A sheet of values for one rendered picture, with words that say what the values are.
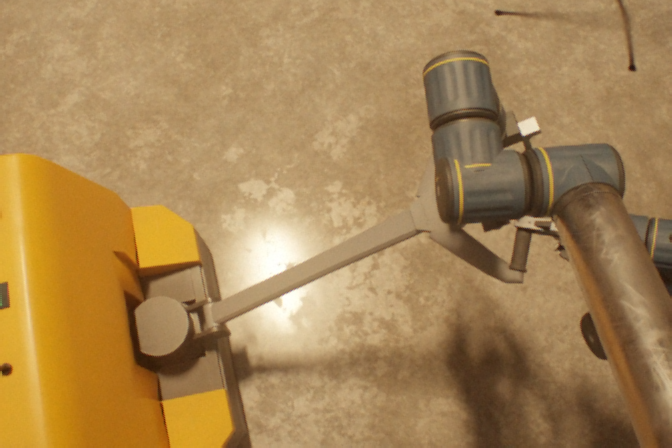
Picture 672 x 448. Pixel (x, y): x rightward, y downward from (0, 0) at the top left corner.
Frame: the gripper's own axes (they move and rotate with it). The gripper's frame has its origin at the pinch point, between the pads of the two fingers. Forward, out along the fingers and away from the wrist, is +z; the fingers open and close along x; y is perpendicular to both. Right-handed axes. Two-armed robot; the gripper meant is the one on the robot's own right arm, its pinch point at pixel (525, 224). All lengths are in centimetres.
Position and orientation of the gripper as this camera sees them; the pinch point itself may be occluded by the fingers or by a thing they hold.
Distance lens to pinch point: 152.6
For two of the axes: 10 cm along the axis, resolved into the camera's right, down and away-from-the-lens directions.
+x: 3.8, 2.4, 8.9
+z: -9.0, -1.4, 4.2
